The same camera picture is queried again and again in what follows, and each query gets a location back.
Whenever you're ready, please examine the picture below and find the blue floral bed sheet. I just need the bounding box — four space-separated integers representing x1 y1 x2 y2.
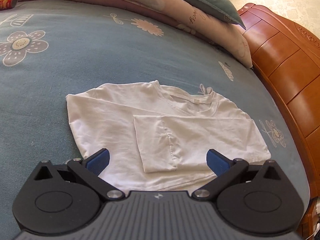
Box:
0 0 310 240

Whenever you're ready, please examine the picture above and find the white printed t-shirt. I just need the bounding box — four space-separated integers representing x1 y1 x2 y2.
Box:
66 80 272 193

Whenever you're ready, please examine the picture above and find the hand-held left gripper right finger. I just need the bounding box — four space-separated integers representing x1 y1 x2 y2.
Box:
191 149 285 202

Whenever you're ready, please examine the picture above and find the pink floral folded quilt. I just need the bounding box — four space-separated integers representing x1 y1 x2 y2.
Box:
0 0 253 68

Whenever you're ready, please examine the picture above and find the red snack can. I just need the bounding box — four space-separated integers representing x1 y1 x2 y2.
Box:
0 0 18 11

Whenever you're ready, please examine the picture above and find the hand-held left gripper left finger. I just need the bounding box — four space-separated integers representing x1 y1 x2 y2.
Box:
34 148 125 200

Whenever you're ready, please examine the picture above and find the wooden headboard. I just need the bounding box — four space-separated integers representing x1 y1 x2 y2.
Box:
236 3 320 240

